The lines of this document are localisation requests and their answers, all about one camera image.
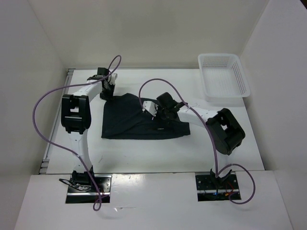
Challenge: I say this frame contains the dark navy shorts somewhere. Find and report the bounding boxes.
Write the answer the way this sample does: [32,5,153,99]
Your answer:
[101,93,190,140]

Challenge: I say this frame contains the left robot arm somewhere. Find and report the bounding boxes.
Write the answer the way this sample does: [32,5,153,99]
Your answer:
[61,68,117,192]

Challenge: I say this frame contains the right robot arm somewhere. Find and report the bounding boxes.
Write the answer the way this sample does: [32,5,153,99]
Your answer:
[157,92,246,188]

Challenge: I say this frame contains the white perforated plastic basket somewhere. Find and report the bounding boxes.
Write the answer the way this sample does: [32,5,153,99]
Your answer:
[198,53,250,99]

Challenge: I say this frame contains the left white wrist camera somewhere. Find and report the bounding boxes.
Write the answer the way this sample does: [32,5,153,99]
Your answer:
[107,73,118,85]

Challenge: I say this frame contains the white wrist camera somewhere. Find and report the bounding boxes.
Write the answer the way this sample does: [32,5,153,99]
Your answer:
[142,101,158,117]
[107,73,118,85]

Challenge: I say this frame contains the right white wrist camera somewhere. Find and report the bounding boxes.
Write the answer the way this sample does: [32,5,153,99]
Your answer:
[142,101,158,117]

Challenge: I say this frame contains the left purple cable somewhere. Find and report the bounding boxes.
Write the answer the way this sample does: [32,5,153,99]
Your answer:
[32,55,122,211]

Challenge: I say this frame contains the purple cable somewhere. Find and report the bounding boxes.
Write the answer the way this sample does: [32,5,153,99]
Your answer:
[138,78,256,205]
[32,55,122,211]

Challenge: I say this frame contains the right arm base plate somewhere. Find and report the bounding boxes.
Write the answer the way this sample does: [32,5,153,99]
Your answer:
[195,172,241,202]

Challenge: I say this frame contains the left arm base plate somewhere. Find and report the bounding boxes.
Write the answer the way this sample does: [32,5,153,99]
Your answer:
[60,175,112,204]

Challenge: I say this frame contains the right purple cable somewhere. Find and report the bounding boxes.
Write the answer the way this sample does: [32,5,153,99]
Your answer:
[138,78,256,205]

